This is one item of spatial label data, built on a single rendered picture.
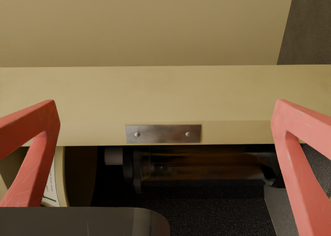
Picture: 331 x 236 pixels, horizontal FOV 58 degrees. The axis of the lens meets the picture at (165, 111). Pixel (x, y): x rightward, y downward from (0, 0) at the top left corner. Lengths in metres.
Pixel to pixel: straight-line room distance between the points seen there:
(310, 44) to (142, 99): 0.37
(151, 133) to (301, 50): 0.41
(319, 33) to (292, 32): 0.11
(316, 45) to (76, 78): 0.40
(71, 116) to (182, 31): 0.45
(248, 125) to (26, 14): 0.57
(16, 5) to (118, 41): 0.22
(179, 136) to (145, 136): 0.03
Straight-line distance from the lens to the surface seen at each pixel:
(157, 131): 0.28
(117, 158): 0.44
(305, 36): 0.62
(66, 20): 0.71
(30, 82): 0.36
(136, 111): 0.29
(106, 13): 0.69
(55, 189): 0.39
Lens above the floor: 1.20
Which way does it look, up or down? level
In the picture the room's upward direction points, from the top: 91 degrees counter-clockwise
